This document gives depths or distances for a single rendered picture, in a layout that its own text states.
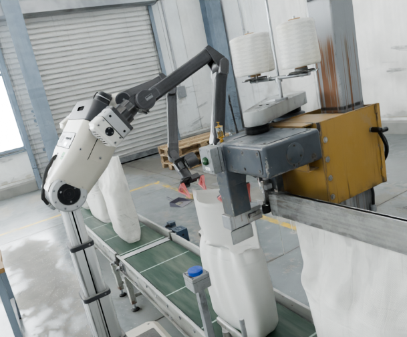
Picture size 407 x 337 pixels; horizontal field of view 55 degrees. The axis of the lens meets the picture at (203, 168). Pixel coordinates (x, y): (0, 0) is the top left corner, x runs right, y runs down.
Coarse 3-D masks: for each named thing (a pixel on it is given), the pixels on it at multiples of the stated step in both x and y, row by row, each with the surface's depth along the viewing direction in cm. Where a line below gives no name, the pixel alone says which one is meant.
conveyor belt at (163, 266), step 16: (144, 256) 291; (160, 256) 285; (176, 256) 280; (192, 256) 274; (144, 272) 266; (160, 272) 261; (176, 272) 256; (160, 288) 240; (176, 288) 237; (176, 304) 220; (192, 304) 216; (208, 304) 213; (192, 320) 202; (288, 320) 187; (304, 320) 184; (272, 336) 178; (288, 336) 176; (304, 336) 174
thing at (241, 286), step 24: (192, 192) 197; (216, 192) 191; (216, 216) 171; (216, 240) 175; (216, 264) 183; (240, 264) 168; (264, 264) 171; (216, 288) 189; (240, 288) 172; (264, 288) 172; (216, 312) 198; (240, 312) 176; (264, 312) 173; (264, 336) 177
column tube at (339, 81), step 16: (320, 0) 142; (336, 0) 141; (320, 16) 144; (336, 16) 141; (352, 16) 145; (320, 32) 146; (336, 32) 142; (352, 32) 146; (320, 48) 149; (336, 48) 143; (352, 48) 147; (320, 64) 151; (336, 64) 145; (352, 64) 148; (320, 80) 153; (336, 80) 147; (352, 80) 149; (320, 96) 155; (336, 96) 149; (352, 96) 150; (336, 112) 151; (368, 192) 160; (368, 208) 161
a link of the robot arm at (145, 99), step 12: (192, 60) 166; (204, 60) 167; (216, 60) 168; (180, 72) 164; (192, 72) 166; (156, 84) 160; (168, 84) 161; (144, 96) 155; (156, 96) 157; (144, 108) 156
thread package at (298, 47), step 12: (288, 24) 131; (300, 24) 130; (312, 24) 132; (288, 36) 132; (300, 36) 130; (312, 36) 132; (288, 48) 133; (300, 48) 131; (312, 48) 132; (288, 60) 134; (300, 60) 132; (312, 60) 132
